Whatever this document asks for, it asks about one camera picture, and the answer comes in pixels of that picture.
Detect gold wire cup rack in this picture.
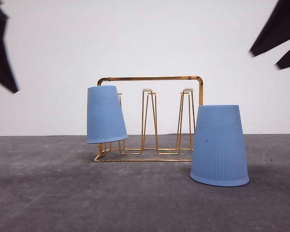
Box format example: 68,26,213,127
94,76,203,162

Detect blue ribbed cup with speck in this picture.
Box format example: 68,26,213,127
189,105,249,187

